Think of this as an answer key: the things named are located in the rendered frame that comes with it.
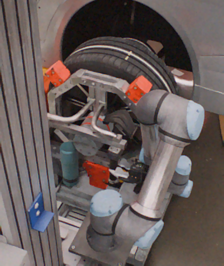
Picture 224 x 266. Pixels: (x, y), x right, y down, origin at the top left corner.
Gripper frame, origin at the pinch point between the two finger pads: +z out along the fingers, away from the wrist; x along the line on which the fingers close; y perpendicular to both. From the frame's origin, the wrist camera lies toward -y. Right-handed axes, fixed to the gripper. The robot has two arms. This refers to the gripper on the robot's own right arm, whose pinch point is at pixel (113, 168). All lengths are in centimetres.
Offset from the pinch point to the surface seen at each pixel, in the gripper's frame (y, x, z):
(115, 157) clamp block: 9.4, 1.5, -1.4
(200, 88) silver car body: 6, -66, -22
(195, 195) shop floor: -83, -70, -32
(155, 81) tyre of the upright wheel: 26.0, -35.0, -5.6
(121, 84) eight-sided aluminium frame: 29.0, -22.5, 6.6
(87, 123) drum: 8.7, -13.4, 19.1
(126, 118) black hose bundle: 20.4, -11.6, -0.6
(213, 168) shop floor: -83, -99, -38
